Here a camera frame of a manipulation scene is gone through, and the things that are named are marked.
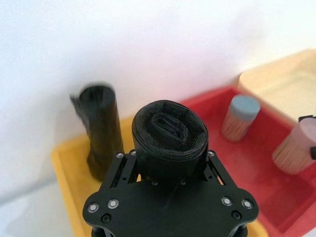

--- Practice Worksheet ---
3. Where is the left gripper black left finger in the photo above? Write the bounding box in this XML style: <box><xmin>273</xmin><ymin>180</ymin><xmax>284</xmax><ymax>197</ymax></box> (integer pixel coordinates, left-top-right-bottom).
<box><xmin>100</xmin><ymin>149</ymin><xmax>141</xmax><ymax>190</ymax></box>

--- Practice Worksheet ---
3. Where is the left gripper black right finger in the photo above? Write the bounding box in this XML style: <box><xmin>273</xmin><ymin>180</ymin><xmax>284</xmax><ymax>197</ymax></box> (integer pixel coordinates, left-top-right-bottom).
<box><xmin>201</xmin><ymin>150</ymin><xmax>232</xmax><ymax>187</ymax></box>

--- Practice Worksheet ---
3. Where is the toothpick jar with white lid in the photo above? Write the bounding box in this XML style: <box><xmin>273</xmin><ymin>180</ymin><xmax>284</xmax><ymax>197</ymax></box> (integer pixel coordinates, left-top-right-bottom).
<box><xmin>271</xmin><ymin>116</ymin><xmax>316</xmax><ymax>175</ymax></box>

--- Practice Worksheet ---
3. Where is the black plastic bag roll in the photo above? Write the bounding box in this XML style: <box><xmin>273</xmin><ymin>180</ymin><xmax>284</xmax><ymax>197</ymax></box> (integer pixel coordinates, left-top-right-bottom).
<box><xmin>131</xmin><ymin>98</ymin><xmax>209</xmax><ymax>184</ymax></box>
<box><xmin>70</xmin><ymin>82</ymin><xmax>124</xmax><ymax>181</ymax></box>

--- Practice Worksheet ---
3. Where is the red plastic tray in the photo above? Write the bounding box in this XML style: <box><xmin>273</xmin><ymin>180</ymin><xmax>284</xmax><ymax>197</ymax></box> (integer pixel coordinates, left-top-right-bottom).
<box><xmin>177</xmin><ymin>85</ymin><xmax>316</xmax><ymax>234</ymax></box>

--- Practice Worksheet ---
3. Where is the cream plastic tray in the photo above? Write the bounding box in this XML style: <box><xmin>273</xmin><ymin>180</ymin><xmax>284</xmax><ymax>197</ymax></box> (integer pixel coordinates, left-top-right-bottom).
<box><xmin>237</xmin><ymin>47</ymin><xmax>316</xmax><ymax>124</ymax></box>

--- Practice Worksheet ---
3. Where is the yellow plastic tray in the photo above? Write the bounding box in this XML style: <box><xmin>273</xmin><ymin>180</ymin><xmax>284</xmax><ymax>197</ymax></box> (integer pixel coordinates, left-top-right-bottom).
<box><xmin>51</xmin><ymin>117</ymin><xmax>269</xmax><ymax>237</ymax></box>

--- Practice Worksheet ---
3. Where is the toothpick jar with grey lid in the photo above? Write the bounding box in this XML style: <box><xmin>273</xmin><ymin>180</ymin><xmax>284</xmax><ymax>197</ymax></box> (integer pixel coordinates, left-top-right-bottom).
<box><xmin>220</xmin><ymin>94</ymin><xmax>262</xmax><ymax>143</ymax></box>

